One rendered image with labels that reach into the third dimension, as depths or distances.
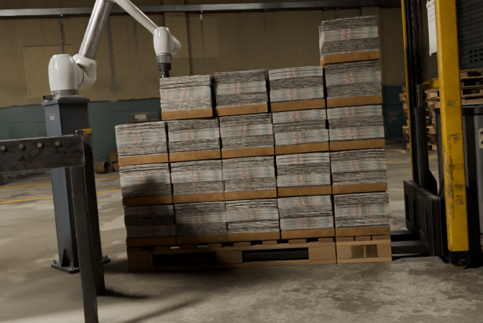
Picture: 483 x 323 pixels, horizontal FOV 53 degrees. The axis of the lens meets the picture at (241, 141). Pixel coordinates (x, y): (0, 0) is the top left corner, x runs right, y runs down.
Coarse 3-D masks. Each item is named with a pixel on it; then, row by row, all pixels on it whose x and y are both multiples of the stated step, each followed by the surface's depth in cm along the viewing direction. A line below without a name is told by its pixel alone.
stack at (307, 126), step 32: (128, 128) 270; (160, 128) 270; (192, 128) 266; (224, 128) 265; (256, 128) 263; (288, 128) 261; (320, 128) 259; (192, 160) 272; (224, 160) 265; (256, 160) 263; (288, 160) 262; (320, 160) 260; (128, 192) 272; (160, 192) 270; (192, 192) 269; (128, 224) 274; (160, 224) 272; (192, 224) 269; (224, 224) 267; (256, 224) 266; (288, 224) 264; (320, 224) 262; (128, 256) 274; (160, 256) 289; (192, 256) 289; (224, 256) 268; (320, 256) 263
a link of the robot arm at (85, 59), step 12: (96, 0) 303; (108, 0) 301; (96, 12) 302; (108, 12) 305; (96, 24) 303; (84, 36) 306; (96, 36) 305; (84, 48) 305; (96, 48) 308; (84, 60) 304; (84, 72) 303; (84, 84) 306
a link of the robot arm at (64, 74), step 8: (56, 56) 287; (64, 56) 287; (56, 64) 285; (64, 64) 286; (72, 64) 289; (56, 72) 284; (64, 72) 285; (72, 72) 288; (80, 72) 298; (56, 80) 285; (64, 80) 285; (72, 80) 288; (80, 80) 298; (56, 88) 285; (64, 88) 286; (72, 88) 288
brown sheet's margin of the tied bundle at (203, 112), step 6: (210, 108) 262; (162, 114) 267; (168, 114) 266; (174, 114) 266; (180, 114) 265; (186, 114) 264; (192, 114) 264; (198, 114) 263; (204, 114) 263; (210, 114) 262
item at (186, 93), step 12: (168, 84) 265; (180, 84) 264; (192, 84) 263; (204, 84) 262; (168, 96) 266; (180, 96) 265; (192, 96) 264; (204, 96) 263; (168, 108) 267; (180, 108) 265; (192, 108) 264; (204, 108) 263; (168, 120) 269
